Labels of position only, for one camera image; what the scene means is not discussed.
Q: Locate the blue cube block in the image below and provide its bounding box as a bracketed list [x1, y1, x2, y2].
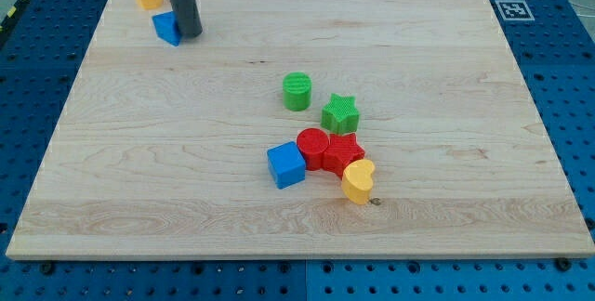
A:
[266, 141, 306, 189]

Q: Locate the white fiducial marker tag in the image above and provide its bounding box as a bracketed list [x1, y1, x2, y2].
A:
[495, 0, 535, 21]

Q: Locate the green star block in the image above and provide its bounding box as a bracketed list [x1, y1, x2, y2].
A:
[321, 93, 360, 135]

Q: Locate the green cylinder block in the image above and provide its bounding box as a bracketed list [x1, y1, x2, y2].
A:
[283, 72, 311, 111]

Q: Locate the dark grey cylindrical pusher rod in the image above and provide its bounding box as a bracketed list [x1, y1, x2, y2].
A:
[161, 0, 204, 39]

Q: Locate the red star block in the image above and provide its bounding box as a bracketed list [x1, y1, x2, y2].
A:
[322, 133, 365, 178]

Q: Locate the blue triangle block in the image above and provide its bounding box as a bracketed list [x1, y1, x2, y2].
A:
[152, 11, 181, 46]

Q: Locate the red cylinder block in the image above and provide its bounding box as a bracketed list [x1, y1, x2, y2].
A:
[297, 128, 329, 171]

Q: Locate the light wooden board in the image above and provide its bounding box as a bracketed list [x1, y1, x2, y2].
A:
[7, 0, 594, 260]

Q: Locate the yellow heart block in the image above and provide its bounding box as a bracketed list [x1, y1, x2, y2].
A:
[341, 159, 376, 204]

